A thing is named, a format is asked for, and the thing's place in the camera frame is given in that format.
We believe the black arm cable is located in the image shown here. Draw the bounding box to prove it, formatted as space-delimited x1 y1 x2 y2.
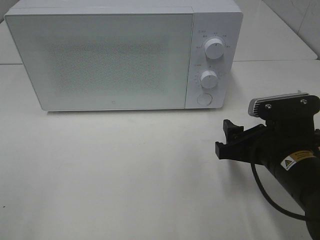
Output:
250 162 307 218

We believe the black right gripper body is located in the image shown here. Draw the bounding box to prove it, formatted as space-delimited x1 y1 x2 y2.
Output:
231 117 320 168

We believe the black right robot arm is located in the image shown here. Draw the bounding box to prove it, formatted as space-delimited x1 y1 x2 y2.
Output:
215 116 320 240

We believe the white microwave door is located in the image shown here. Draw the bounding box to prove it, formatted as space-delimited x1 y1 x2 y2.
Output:
6 14 193 111

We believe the lower white timer knob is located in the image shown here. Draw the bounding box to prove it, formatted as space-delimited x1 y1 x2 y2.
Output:
200 70 219 89

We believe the upper white power knob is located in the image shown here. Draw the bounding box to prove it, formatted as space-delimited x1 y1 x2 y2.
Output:
204 37 225 60

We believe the round white door button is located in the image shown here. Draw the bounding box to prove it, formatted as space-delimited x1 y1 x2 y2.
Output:
197 93 213 106

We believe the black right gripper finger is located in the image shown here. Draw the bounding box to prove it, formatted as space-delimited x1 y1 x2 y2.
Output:
223 119 244 140
215 141 237 160

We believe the white microwave oven body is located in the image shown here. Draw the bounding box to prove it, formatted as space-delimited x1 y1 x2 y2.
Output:
4 0 243 111

